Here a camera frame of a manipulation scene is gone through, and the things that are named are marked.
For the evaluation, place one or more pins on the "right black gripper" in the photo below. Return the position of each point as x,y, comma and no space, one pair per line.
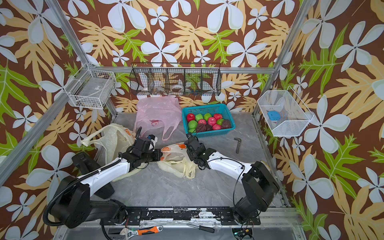
189,154

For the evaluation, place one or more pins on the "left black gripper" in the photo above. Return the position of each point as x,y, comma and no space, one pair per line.
158,155

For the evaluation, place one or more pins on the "pink plastic bag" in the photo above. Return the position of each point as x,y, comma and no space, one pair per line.
158,112

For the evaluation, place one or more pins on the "pale yellow bag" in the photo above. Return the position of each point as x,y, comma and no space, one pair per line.
176,161

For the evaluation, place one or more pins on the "dark purple fruit toy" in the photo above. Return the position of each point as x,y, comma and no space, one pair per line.
201,128

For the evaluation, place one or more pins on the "yellow plastic bag with fruit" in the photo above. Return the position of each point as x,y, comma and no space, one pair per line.
113,139

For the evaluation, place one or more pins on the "green cabbage toy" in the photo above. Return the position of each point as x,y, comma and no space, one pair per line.
192,124

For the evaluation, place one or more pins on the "pink red fruit toy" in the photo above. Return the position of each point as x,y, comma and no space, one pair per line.
202,121

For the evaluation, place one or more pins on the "small red fruit toy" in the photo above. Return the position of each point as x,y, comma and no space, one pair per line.
217,127

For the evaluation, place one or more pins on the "teal plastic basket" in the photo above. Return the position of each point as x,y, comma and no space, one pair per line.
212,109

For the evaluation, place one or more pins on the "green bumpy fruit toy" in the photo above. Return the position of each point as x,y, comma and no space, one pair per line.
199,117

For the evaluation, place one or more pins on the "red apple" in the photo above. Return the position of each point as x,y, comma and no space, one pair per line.
190,117

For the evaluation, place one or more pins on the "green apple toy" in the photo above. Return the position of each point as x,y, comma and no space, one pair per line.
207,116

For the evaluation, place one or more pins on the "green round fruit toy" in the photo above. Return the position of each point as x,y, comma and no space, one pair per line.
220,122

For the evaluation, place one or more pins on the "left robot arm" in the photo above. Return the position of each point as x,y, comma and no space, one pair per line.
72,204

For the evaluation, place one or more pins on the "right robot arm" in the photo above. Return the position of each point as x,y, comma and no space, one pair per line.
259,184

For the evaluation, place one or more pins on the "grey allen key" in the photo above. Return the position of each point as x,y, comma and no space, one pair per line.
239,142

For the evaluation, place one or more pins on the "blue object in basket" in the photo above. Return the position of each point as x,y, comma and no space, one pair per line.
274,116

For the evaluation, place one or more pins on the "orange adjustable wrench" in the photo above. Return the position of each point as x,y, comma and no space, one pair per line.
128,234

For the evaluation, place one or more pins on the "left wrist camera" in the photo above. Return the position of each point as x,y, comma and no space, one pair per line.
153,140

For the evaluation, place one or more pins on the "black wire basket rear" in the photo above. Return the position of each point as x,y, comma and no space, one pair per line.
178,79

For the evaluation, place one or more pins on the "white wire basket left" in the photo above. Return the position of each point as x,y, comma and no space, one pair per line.
90,87

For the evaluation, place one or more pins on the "white wire basket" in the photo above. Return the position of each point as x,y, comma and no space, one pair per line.
90,87
295,114

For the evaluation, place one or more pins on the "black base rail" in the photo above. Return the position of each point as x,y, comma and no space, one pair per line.
224,216

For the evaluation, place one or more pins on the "black handled screwdriver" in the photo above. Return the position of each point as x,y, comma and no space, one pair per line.
202,228

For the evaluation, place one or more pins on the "white wire basket right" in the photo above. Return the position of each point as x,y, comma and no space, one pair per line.
295,114

